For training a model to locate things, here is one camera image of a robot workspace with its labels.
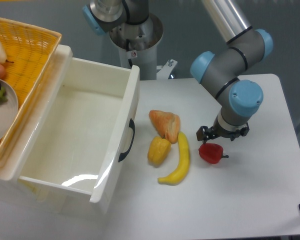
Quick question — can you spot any white mounting bracket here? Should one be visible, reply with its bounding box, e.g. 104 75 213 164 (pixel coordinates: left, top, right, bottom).
156 59 178 81

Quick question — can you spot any red toy pepper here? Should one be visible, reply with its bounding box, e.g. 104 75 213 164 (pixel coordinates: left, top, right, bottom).
198 143 229 164

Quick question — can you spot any white plastic drawer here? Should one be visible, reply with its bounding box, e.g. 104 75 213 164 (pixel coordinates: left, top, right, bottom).
19 58 140 205

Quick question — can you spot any white drawer cabinet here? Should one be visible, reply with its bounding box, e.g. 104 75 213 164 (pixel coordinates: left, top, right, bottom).
0 46 109 218

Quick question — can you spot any yellow toy pepper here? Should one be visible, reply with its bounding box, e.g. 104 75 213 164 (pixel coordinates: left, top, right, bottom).
147 136 172 167

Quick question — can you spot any black drawer handle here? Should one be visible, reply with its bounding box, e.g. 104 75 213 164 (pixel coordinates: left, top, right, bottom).
118 118 136 163

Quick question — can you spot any yellow woven basket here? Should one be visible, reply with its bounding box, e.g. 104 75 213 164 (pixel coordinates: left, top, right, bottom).
0 17 62 167

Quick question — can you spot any yellow toy banana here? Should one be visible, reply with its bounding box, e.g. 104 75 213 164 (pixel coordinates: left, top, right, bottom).
157 132 191 186

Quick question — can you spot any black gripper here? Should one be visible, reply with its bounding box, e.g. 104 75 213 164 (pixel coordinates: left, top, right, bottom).
196 119 250 144

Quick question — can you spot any toy croissant bread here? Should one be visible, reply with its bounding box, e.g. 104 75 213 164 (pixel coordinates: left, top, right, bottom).
148 110 181 144

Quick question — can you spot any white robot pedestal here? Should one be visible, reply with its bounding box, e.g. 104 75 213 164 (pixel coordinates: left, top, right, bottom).
109 13 163 80

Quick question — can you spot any white plate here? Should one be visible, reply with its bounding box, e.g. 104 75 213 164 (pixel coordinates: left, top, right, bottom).
0 79 19 140

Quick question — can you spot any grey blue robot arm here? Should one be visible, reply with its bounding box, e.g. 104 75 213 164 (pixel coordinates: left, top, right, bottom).
82 0 274 143

